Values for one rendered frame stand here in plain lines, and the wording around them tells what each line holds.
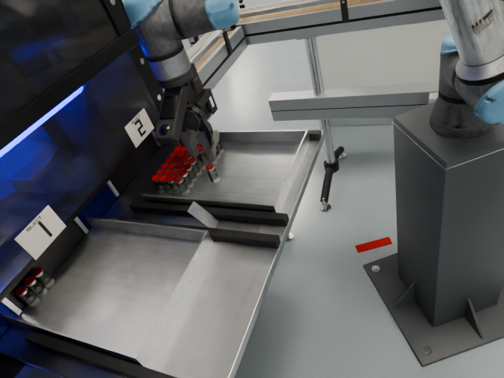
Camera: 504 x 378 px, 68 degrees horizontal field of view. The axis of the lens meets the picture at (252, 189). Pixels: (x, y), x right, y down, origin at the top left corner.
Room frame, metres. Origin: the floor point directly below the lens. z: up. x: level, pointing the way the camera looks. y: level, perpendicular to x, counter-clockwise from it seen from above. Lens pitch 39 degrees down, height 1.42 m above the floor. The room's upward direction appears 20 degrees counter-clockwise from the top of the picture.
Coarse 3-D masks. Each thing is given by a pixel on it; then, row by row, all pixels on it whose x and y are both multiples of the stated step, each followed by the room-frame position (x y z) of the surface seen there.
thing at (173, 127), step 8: (168, 88) 0.74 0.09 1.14; (176, 88) 0.73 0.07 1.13; (184, 88) 0.73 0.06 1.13; (168, 96) 0.73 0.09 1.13; (176, 96) 0.72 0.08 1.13; (184, 96) 0.72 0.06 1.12; (168, 104) 0.71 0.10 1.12; (176, 104) 0.70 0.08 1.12; (184, 104) 0.71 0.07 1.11; (160, 112) 0.71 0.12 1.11; (168, 112) 0.70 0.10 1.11; (176, 112) 0.68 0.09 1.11; (184, 112) 0.70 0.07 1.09; (160, 120) 0.69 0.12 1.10; (168, 120) 0.68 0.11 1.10; (176, 120) 0.67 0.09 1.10; (160, 128) 0.67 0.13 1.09; (168, 128) 0.66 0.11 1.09; (176, 128) 0.66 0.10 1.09; (160, 136) 0.66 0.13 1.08; (168, 136) 0.65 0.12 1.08; (176, 136) 0.65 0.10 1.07
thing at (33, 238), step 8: (48, 208) 0.62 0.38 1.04; (40, 216) 0.60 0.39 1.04; (48, 216) 0.61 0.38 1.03; (56, 216) 0.62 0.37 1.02; (32, 224) 0.58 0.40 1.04; (48, 224) 0.60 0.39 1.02; (56, 224) 0.61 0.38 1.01; (64, 224) 0.62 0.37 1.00; (24, 232) 0.57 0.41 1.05; (32, 232) 0.57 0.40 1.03; (40, 232) 0.58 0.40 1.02; (56, 232) 0.60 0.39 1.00; (16, 240) 0.55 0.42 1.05; (24, 240) 0.56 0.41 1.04; (32, 240) 0.57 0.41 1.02; (40, 240) 0.57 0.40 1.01; (48, 240) 0.58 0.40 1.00; (24, 248) 0.55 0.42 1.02; (32, 248) 0.56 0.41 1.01; (40, 248) 0.57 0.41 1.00; (32, 256) 0.55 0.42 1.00
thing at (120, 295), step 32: (96, 224) 0.72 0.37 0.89; (128, 224) 0.66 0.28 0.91; (96, 256) 0.63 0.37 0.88; (128, 256) 0.59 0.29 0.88; (160, 256) 0.56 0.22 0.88; (192, 256) 0.49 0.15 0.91; (64, 288) 0.57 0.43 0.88; (96, 288) 0.54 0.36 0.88; (128, 288) 0.51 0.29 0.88; (160, 288) 0.48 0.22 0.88; (32, 320) 0.51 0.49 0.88; (64, 320) 0.48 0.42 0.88; (96, 320) 0.46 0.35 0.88; (128, 320) 0.43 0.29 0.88; (160, 320) 0.39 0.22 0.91; (128, 352) 0.37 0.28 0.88
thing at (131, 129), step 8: (144, 112) 0.90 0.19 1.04; (136, 120) 0.87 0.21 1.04; (144, 120) 0.89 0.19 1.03; (128, 128) 0.84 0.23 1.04; (136, 128) 0.86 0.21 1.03; (144, 128) 0.88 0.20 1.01; (152, 128) 0.90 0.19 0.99; (136, 136) 0.85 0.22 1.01; (144, 136) 0.86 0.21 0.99; (136, 144) 0.84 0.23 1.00
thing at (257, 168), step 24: (240, 144) 0.86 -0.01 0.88; (264, 144) 0.82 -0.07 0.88; (288, 144) 0.78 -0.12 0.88; (216, 168) 0.79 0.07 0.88; (240, 168) 0.76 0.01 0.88; (264, 168) 0.72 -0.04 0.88; (288, 168) 0.69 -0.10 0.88; (192, 192) 0.73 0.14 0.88; (216, 192) 0.70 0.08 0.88; (240, 192) 0.67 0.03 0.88; (264, 192) 0.64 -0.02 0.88; (288, 192) 0.61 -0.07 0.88
